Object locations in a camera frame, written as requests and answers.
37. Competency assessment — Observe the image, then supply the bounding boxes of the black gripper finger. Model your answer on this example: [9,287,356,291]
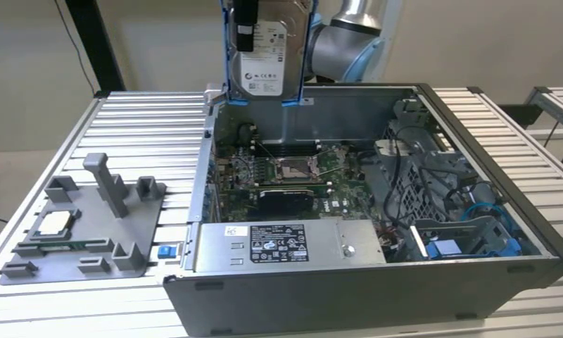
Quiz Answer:
[234,0,257,54]

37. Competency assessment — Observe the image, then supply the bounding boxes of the hard disk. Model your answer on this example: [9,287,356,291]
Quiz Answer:
[221,0,313,108]

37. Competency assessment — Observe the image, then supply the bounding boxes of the grey metal disk bay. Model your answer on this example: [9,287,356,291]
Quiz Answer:
[360,118,481,227]

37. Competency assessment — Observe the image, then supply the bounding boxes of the installed disk blue carrier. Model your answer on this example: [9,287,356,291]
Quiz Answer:
[424,237,521,261]

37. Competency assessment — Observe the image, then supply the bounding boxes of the metal socket cover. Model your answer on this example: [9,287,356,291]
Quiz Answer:
[312,146,352,177]

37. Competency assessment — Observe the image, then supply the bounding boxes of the CPU socket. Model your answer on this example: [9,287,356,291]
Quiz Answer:
[272,156,321,183]

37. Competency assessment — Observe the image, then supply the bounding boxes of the black graphics card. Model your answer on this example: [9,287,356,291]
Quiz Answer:
[256,187,317,216]

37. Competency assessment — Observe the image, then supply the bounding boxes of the green motherboard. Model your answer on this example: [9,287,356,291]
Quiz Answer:
[213,139,382,223]

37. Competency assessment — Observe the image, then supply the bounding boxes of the silver power supply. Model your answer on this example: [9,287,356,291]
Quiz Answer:
[193,218,389,276]

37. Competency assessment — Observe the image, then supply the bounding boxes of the grey parts rack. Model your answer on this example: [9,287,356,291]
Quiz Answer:
[0,151,171,287]

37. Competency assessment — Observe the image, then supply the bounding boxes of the silver CPU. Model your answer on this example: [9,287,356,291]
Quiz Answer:
[33,210,77,236]

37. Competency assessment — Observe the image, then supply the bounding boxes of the metal slat side table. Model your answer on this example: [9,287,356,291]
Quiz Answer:
[524,85,563,142]

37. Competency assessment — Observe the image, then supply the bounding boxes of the green RAM stick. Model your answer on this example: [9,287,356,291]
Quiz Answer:
[17,239,109,252]

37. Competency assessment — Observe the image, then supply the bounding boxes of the black open PC case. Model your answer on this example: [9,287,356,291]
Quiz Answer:
[161,82,563,337]

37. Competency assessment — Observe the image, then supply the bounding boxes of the white upright post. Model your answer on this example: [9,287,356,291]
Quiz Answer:
[380,0,406,84]

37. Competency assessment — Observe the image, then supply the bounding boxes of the black upright post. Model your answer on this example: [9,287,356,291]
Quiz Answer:
[65,0,125,93]

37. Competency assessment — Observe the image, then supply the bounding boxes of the thin black wall cable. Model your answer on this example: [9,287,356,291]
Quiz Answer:
[53,0,97,93]

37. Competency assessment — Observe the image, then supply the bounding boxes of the black wire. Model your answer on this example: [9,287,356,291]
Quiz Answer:
[384,125,453,227]

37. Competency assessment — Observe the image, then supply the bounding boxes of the black table bracket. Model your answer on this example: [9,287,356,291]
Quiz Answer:
[498,103,545,130]

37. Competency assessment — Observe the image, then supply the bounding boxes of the blue wire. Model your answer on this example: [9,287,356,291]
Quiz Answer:
[466,201,509,236]

